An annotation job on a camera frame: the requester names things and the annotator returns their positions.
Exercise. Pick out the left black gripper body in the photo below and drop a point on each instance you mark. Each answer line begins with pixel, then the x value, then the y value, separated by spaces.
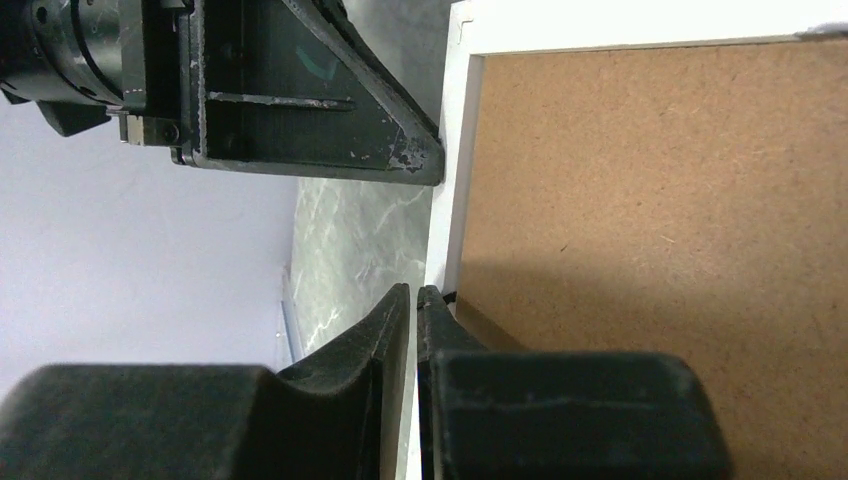
pixel 83 63

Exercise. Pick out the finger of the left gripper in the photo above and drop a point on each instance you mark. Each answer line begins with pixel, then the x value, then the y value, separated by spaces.
pixel 291 88

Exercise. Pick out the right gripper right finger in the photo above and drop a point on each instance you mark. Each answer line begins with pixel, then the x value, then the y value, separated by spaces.
pixel 487 414

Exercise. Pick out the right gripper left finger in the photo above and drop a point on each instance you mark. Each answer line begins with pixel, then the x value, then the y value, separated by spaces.
pixel 335 414

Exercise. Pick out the white picture frame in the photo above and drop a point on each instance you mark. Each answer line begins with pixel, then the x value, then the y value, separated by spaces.
pixel 482 29

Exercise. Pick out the brown backing board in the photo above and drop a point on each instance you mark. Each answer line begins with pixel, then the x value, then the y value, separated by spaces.
pixel 685 200

